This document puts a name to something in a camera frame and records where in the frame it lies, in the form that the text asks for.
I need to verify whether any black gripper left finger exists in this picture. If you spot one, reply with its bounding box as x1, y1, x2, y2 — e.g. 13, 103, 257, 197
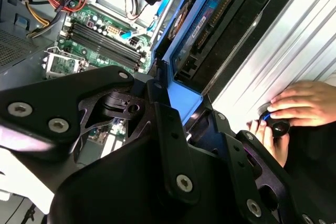
0, 65, 202, 206

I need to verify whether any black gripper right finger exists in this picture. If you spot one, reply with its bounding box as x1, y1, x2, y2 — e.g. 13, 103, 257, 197
213, 111, 333, 224

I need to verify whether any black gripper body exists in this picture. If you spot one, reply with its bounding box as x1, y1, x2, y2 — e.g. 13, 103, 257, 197
47, 136, 249, 224

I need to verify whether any round black tool blue ring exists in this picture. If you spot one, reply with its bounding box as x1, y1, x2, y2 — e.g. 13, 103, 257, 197
258, 111, 291, 138

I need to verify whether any person's left hand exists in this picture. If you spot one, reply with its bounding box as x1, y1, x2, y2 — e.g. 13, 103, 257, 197
248, 120, 290, 168

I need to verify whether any person's right hand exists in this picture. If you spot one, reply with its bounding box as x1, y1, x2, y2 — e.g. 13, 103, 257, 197
266, 81, 336, 127

